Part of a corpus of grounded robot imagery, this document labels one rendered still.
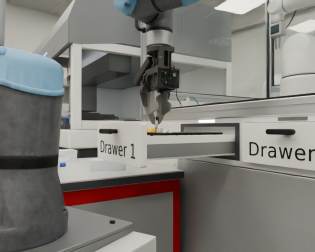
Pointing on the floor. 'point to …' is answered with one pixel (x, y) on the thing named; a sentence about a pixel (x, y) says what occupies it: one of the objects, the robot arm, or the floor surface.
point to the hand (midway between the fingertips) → (154, 119)
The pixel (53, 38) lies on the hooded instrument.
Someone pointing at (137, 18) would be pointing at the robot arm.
